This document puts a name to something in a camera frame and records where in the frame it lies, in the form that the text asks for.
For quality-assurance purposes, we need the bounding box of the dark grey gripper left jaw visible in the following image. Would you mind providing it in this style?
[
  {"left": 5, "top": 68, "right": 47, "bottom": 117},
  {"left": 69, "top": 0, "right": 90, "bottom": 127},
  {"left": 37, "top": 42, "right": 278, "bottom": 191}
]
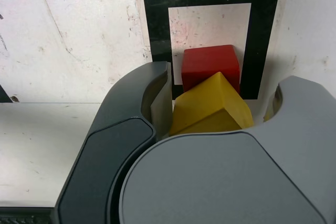
[{"left": 54, "top": 60, "right": 174, "bottom": 224}]

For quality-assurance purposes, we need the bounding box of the black tape square outline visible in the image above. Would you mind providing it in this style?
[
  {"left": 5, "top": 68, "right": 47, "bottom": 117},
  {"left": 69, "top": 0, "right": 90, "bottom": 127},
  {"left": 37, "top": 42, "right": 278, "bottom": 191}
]
[{"left": 141, "top": 0, "right": 284, "bottom": 101}]

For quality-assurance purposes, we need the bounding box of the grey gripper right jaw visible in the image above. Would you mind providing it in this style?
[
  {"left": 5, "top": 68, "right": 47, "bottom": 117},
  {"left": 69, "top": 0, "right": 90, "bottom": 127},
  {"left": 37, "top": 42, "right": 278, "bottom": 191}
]
[{"left": 118, "top": 75, "right": 336, "bottom": 224}]

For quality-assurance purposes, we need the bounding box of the yellow cube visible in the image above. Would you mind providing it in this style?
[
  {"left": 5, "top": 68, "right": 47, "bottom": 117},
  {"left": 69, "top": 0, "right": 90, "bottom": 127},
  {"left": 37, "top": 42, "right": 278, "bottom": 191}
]
[{"left": 169, "top": 71, "right": 254, "bottom": 137}]

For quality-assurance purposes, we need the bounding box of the red cube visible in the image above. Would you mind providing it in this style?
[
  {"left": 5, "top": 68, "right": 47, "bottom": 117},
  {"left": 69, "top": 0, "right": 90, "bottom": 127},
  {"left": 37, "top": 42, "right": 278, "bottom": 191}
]
[{"left": 181, "top": 45, "right": 241, "bottom": 95}]

